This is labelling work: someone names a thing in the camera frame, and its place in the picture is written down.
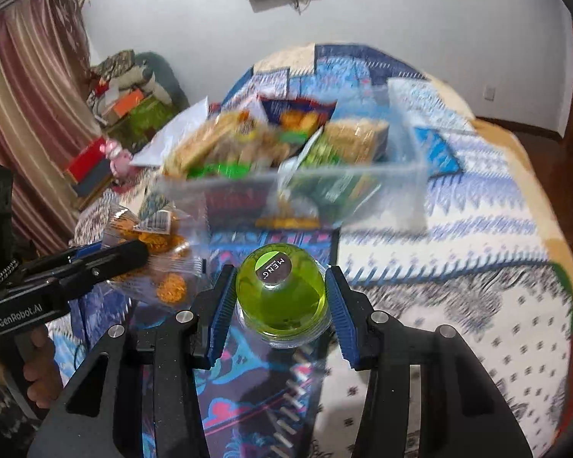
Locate round biscuit clear bag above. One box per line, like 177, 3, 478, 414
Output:
102, 200, 209, 310

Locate green jelly cup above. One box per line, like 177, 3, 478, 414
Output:
236, 243, 331, 350

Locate yellow label cookie bag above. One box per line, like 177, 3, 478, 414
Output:
162, 110, 296, 179

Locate clear plastic storage bin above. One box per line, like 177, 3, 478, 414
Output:
155, 87, 429, 235

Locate green small snack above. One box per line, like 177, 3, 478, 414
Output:
299, 129, 346, 169

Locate square pastry packet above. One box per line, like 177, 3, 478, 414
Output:
324, 118, 389, 164

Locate person's left hand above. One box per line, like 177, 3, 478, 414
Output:
23, 326, 63, 410

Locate red black book stack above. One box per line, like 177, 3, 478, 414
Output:
65, 137, 113, 211

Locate pink plush toy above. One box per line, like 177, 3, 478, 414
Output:
100, 139, 133, 183

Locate white pillow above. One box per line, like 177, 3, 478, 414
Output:
130, 98, 209, 168

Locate green cardboard box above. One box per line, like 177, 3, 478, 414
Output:
104, 96, 179, 154

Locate striped red curtain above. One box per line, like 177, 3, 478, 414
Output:
0, 0, 100, 253

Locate cluttered green armchair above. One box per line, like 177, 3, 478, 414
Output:
87, 50, 189, 137

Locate wall power socket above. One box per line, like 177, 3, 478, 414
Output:
483, 86, 496, 102

